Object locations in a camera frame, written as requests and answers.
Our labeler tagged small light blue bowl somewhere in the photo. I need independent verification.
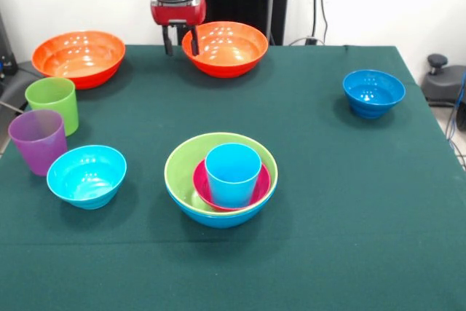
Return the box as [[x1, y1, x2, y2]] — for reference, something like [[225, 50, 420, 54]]
[[46, 144, 127, 210]]

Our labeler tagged large blue bowl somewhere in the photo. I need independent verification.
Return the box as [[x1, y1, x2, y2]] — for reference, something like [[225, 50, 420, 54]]
[[165, 179, 278, 230]]

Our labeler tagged dark green table cloth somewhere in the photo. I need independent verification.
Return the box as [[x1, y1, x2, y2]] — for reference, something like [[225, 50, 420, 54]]
[[0, 44, 466, 311]]

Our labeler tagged small pink bowl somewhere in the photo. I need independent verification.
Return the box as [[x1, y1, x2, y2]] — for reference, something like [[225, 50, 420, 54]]
[[191, 160, 272, 213]]

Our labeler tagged black equipment box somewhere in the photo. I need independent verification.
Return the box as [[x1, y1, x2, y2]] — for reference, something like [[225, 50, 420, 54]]
[[0, 12, 18, 77]]

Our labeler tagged light blue cup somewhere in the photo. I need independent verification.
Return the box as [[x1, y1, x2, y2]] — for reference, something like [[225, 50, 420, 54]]
[[204, 143, 263, 208]]

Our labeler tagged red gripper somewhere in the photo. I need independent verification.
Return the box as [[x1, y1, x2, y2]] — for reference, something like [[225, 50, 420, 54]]
[[150, 0, 208, 57]]

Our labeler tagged large green bowl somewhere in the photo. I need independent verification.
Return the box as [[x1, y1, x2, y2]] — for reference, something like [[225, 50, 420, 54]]
[[164, 132, 279, 214]]

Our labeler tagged small dark blue bowl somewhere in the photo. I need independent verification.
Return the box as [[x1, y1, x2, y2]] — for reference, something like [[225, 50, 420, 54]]
[[341, 69, 406, 119]]

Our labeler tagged large orange bowl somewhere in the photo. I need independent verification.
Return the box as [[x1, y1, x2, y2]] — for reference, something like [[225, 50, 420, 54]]
[[31, 31, 127, 90], [181, 21, 269, 79]]

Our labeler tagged purple cup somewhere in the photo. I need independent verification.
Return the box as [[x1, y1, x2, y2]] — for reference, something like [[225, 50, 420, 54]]
[[7, 109, 68, 177]]

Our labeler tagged grey stand foot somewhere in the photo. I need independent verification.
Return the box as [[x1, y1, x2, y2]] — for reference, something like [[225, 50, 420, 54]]
[[424, 53, 466, 108], [0, 59, 44, 115]]

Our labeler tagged blue cable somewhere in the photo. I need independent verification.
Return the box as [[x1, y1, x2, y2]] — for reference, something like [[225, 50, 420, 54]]
[[446, 70, 466, 141]]

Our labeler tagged green cup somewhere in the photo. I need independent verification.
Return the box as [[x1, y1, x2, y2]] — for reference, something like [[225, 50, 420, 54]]
[[24, 77, 79, 137]]

